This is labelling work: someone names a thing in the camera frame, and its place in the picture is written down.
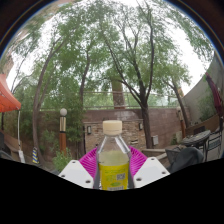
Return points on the black metal chair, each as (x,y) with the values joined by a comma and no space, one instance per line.
(215,143)

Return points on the black wall lamp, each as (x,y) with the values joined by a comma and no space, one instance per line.
(140,126)
(89,130)

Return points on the metal railing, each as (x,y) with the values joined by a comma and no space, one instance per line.
(100,107)

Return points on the blue and yellow striped post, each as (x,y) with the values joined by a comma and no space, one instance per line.
(35,156)

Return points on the closed maroon patio umbrella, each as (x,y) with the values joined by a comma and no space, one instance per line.
(215,93)

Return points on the tree with dark forked trunk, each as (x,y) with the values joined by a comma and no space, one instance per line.
(145,126)

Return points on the dark round side table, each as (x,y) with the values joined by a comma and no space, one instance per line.
(196,137)

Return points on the black jacket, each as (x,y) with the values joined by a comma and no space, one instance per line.
(186,158)

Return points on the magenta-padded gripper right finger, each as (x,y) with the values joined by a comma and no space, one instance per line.
(151,170)

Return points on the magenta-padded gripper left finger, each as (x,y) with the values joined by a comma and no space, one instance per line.
(75,171)

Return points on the grey wall box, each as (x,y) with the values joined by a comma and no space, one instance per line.
(155,140)

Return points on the orange canopy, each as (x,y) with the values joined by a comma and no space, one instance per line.
(8,96)

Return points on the clear bottle with yellow label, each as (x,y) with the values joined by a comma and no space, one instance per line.
(114,166)

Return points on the tree with leaning grey trunk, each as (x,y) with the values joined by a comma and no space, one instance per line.
(35,116)

